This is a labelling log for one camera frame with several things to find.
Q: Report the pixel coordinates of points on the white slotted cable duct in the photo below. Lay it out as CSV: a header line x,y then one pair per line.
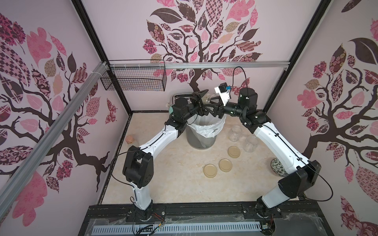
x,y
175,228

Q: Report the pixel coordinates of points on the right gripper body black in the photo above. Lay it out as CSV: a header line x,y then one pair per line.
x,y
220,104

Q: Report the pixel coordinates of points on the aluminium rail left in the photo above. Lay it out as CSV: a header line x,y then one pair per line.
x,y
25,171

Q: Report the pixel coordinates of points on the patterned ball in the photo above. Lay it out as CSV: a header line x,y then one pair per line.
x,y
278,168

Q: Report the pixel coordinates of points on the small jar pink lid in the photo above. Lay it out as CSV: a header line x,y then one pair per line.
x,y
129,139

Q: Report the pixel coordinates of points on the glass jar tan lid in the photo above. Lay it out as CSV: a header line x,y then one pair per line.
x,y
250,143
210,97
235,133

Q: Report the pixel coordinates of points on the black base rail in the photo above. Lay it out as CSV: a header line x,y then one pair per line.
x,y
293,218

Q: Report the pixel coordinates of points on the black wire basket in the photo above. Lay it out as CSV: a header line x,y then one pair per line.
x,y
135,75

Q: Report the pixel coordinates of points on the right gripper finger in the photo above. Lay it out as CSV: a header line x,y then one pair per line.
x,y
215,112
215,103

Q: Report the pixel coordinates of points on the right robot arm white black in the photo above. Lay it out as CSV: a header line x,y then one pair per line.
x,y
302,173

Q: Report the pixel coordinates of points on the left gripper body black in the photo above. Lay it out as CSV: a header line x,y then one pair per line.
x,y
196,105

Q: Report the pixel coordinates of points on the aluminium rail back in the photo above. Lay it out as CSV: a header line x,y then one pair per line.
x,y
257,64

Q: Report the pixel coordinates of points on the white trash bag liner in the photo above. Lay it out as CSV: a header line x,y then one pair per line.
x,y
206,126

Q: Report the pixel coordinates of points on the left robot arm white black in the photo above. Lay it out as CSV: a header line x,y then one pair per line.
x,y
138,167

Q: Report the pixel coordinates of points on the aluminium rail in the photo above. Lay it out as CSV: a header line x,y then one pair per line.
x,y
257,64
25,171

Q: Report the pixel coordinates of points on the mint green toaster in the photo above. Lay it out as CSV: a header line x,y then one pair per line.
x,y
171,106

